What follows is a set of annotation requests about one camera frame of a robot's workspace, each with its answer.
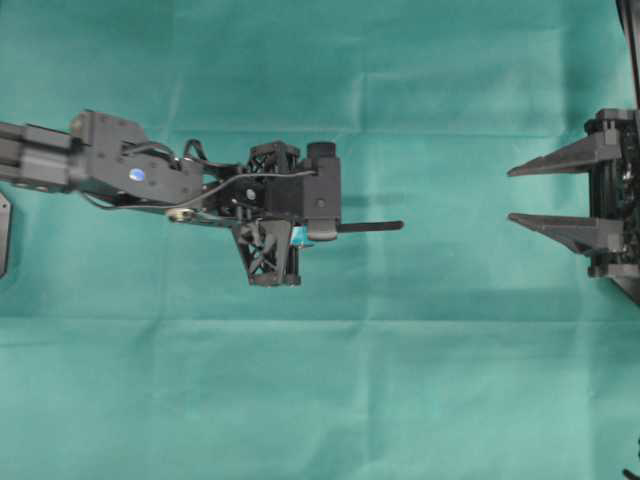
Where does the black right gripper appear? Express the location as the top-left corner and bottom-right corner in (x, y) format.
(507, 108), (639, 304)

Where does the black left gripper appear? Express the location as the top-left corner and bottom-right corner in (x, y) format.
(202, 141), (314, 287)

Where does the black velcro strap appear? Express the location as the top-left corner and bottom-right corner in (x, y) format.
(337, 220), (404, 234)

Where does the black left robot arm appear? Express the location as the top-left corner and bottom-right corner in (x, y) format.
(1, 111), (313, 287)

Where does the green table cloth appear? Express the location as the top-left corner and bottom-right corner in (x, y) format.
(1, 1), (639, 479)

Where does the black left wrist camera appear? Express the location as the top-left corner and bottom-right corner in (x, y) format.
(303, 142), (341, 242)

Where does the black cable top right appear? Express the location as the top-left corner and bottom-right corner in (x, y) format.
(613, 0), (640, 109)

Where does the black cable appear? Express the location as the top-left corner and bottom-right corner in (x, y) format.
(621, 437), (640, 480)
(613, 0), (640, 109)

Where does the black cable bottom right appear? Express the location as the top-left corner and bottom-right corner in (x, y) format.
(621, 437), (640, 480)

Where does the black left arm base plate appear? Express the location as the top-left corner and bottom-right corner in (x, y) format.
(0, 192), (14, 278)

